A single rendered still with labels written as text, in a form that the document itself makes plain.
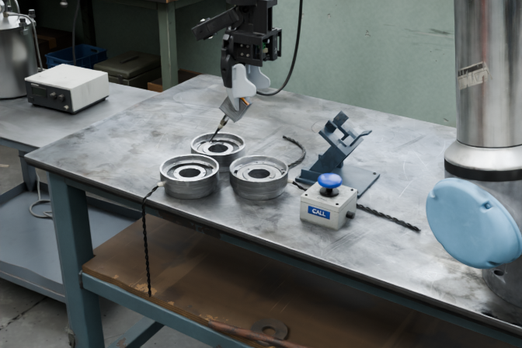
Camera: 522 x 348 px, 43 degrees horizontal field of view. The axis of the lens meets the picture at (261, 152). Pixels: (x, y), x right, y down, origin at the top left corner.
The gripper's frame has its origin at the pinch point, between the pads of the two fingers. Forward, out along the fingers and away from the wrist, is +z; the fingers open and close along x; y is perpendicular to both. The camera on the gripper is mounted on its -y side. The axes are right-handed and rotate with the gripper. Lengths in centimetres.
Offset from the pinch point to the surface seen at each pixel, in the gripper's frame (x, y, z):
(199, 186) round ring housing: -15.8, 1.9, 10.2
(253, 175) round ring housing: -5.6, 6.7, 11.4
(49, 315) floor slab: 13, -80, 92
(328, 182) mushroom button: -10.6, 23.7, 5.9
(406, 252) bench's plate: -12.6, 38.2, 13.3
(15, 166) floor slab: 79, -172, 92
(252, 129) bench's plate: 15.4, -6.4, 12.9
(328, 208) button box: -12.6, 25.0, 9.5
